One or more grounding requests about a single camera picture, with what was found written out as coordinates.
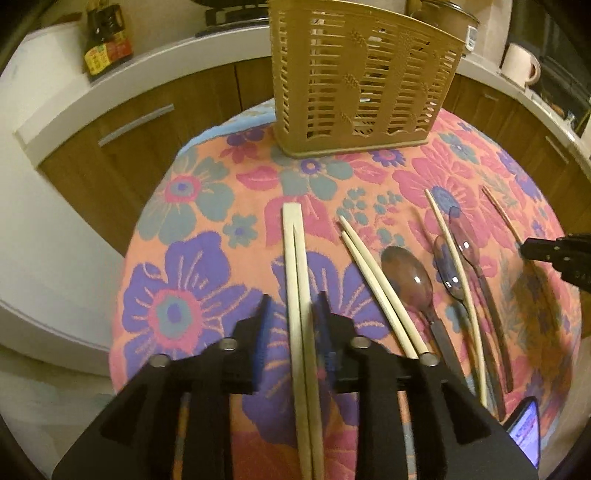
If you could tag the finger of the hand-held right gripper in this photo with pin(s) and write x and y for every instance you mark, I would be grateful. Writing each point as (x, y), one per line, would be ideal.
(540, 249)

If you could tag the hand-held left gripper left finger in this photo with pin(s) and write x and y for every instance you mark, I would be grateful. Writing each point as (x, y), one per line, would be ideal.
(264, 325)

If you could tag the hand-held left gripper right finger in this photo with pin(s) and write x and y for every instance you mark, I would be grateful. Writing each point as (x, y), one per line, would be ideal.
(323, 332)

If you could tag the reddish brown chopstick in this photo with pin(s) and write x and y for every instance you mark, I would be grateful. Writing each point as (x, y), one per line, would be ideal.
(501, 212)

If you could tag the small clear plastic spoon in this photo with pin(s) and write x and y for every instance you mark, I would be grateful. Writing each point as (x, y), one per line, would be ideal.
(468, 249)
(444, 272)

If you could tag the tan plastic utensil basket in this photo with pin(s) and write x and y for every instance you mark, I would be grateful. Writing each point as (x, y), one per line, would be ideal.
(360, 83)

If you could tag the floral patterned cloth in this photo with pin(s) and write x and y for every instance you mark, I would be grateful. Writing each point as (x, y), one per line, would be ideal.
(198, 258)

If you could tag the dark window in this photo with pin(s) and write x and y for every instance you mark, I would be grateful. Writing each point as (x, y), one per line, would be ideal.
(563, 69)

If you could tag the smartphone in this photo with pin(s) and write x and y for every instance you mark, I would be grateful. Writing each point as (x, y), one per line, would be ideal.
(526, 434)

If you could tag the white electric kettle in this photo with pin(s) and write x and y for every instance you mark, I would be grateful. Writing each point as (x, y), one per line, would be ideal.
(516, 64)

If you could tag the wooden lower kitchen cabinets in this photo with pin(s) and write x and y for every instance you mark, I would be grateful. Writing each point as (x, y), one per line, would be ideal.
(115, 175)

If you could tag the white side cabinet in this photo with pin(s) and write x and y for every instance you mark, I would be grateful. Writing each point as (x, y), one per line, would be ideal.
(46, 230)

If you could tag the beige rice cooker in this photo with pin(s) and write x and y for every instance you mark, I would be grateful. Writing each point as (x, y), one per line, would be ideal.
(455, 21)

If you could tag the white kitchen countertop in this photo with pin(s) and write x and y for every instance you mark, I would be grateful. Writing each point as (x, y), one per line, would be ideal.
(152, 69)

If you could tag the black gas stove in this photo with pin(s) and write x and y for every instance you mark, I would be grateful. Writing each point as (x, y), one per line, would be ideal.
(231, 16)

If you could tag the yellow label sauce bottle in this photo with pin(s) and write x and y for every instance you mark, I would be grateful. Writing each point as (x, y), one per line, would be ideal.
(97, 60)

